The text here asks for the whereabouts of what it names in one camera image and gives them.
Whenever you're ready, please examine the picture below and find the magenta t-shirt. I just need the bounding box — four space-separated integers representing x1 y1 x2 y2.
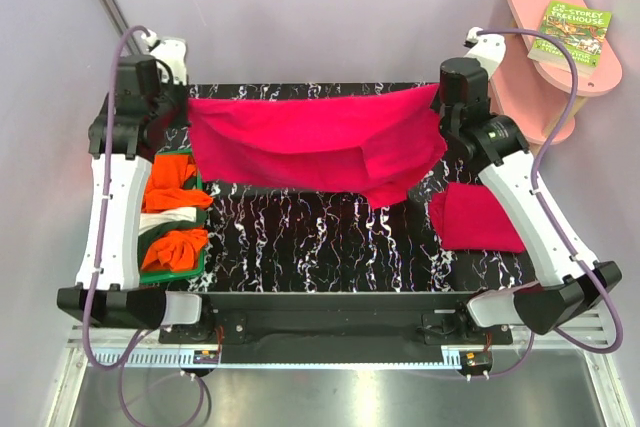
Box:
188 84 447 209

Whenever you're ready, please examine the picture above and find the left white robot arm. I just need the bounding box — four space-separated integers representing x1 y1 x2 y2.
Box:
57 54 216 343

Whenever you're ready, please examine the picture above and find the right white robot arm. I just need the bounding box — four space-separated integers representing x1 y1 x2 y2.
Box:
434 57 622 344

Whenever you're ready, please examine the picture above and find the pink three-tier shelf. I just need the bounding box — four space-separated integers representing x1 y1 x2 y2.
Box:
490 0 622 146

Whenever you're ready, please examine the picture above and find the orange t-shirt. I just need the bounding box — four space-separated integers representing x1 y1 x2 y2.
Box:
140 154 215 272

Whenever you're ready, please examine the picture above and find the folded dark pink t-shirt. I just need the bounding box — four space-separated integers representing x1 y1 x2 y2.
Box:
428 182 526 254

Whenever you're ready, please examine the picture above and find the green plastic basket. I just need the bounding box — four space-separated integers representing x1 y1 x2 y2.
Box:
137 149 207 284

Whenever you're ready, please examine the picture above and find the white t-shirt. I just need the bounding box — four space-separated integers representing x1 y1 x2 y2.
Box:
138 207 198 235

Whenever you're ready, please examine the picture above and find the green storey treehouse book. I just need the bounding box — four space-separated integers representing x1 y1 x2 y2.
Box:
539 0 612 77

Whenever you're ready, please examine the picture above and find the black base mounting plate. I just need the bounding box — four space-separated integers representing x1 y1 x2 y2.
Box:
160 292 512 345

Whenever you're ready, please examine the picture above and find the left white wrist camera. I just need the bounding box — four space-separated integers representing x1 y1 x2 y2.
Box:
141 30 188 85

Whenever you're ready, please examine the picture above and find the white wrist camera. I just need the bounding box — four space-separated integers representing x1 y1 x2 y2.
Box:
141 30 188 85
464 27 506 79

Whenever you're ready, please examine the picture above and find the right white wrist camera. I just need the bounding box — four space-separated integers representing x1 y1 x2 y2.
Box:
464 27 506 79

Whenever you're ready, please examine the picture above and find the aluminium rail frame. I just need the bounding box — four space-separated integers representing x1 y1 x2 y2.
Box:
67 310 612 368

